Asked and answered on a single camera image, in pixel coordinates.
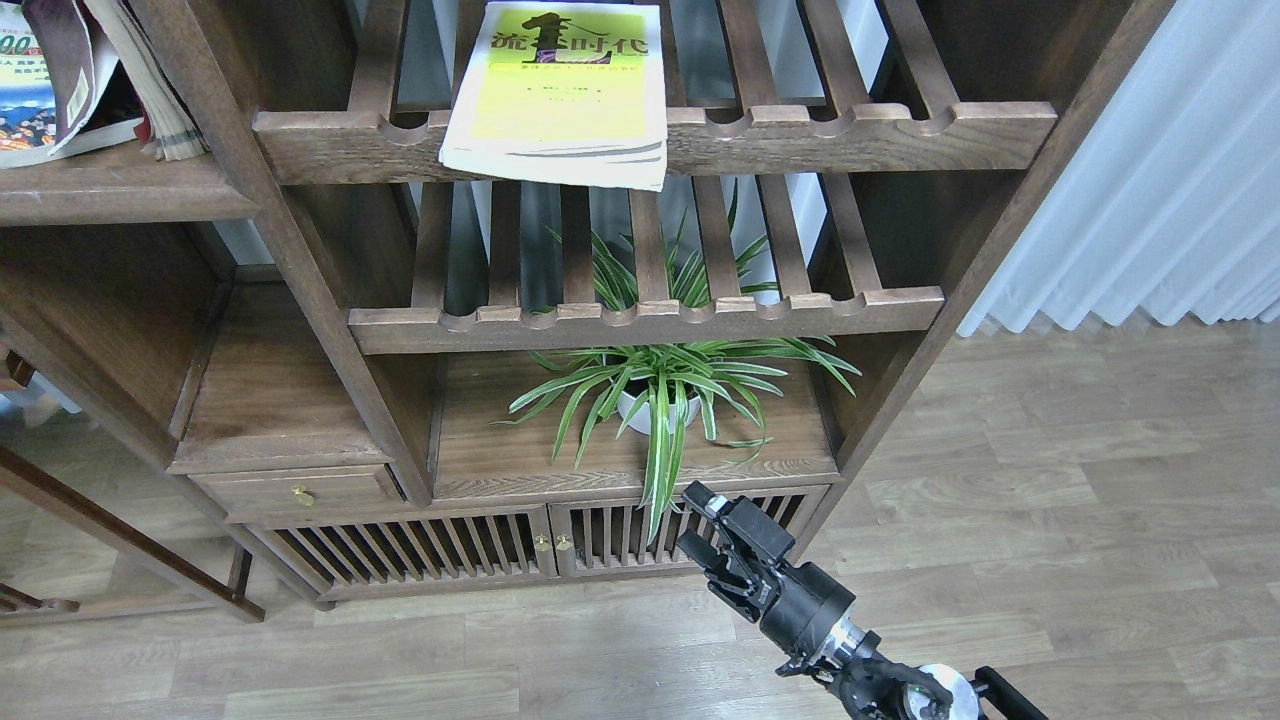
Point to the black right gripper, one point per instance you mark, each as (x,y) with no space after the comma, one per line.
(802,610)

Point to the yellow green cover book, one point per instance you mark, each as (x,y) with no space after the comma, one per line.
(563,93)

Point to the dark maroon cover book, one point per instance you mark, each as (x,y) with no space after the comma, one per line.
(168,132)

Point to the white book with colourful picture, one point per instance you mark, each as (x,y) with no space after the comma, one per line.
(63,91)

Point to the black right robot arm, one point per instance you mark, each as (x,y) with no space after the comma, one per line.
(870,686)

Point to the right slatted cabinet door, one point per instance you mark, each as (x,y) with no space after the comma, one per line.
(606,538)

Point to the green spider plant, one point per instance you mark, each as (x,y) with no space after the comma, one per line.
(670,385)

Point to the dark wooden bookshelf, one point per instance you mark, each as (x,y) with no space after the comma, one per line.
(311,294)

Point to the wooden drawer with brass knob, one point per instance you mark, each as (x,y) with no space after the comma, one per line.
(302,492)

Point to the white pleated curtain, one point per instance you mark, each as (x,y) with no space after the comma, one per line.
(1170,209)

